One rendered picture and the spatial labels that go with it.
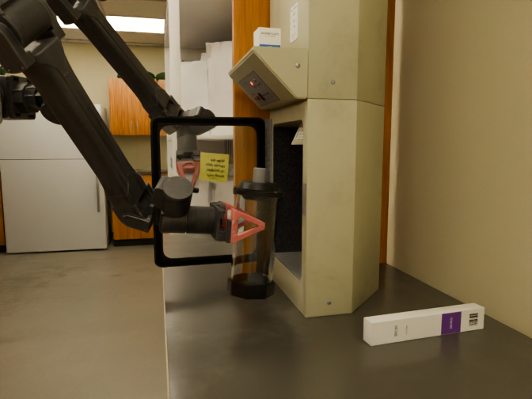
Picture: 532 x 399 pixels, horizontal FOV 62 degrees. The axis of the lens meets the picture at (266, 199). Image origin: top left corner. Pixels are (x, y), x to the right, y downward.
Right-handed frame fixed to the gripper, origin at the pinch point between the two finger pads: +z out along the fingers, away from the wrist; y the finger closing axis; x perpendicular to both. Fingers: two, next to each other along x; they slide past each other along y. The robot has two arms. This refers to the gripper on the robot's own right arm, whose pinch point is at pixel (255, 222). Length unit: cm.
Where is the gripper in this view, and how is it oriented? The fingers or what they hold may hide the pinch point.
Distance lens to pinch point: 94.6
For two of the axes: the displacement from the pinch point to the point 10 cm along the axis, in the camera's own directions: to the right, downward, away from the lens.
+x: -0.8, 9.9, 1.0
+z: 9.6, 0.5, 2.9
